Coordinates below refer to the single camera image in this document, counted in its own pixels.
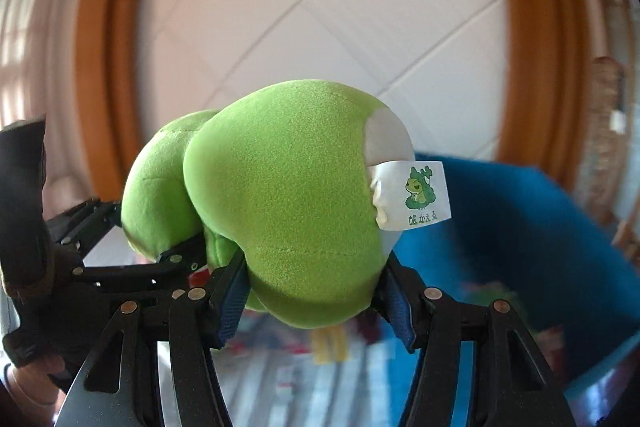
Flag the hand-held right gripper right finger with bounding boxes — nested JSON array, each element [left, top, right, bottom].
[[372, 252, 576, 427]]

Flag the blue plastic storage crate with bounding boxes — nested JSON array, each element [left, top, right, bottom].
[[395, 152, 633, 398]]

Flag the person's left forearm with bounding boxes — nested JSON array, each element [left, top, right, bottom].
[[7, 352, 68, 408]]

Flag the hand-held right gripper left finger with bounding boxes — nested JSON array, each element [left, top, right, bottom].
[[62, 252, 251, 427]]

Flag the rolled patterned carpet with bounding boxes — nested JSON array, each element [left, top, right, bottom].
[[585, 57, 626, 228]]

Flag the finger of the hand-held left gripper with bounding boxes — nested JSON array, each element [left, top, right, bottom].
[[47, 197, 123, 250], [75, 237, 207, 293]]

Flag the wooden wall frame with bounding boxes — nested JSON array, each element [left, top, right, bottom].
[[75, 0, 591, 218]]

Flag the pale sheer curtain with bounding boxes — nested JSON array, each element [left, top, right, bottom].
[[0, 0, 86, 208]]

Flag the green frog plush toy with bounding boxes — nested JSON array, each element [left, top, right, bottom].
[[121, 79, 453, 325]]

